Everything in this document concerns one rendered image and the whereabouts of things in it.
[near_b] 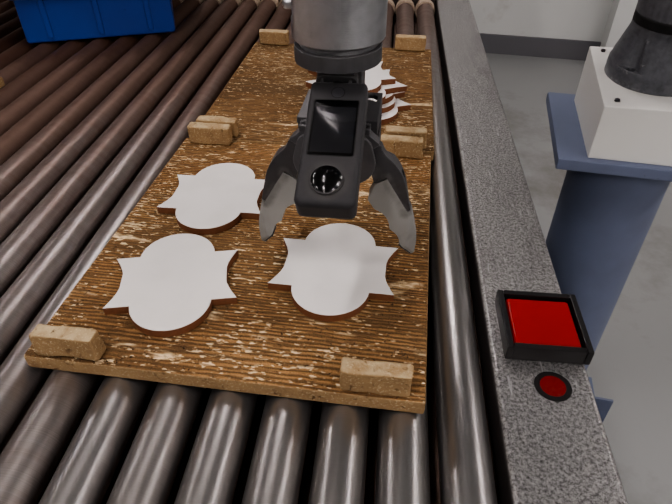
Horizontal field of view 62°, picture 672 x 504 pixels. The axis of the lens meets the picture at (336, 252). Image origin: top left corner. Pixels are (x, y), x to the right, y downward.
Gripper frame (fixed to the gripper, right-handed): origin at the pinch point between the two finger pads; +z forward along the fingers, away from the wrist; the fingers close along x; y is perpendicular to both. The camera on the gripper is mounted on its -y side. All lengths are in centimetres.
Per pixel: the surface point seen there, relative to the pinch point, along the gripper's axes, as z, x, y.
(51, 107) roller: 4, 53, 37
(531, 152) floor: 96, -66, 205
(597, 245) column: 29, -42, 43
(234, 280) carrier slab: 2.5, 10.0, -2.8
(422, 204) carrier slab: 2.6, -8.6, 13.5
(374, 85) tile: -2.3, -0.6, 36.8
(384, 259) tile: 1.6, -4.8, 1.4
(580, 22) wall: 73, -108, 337
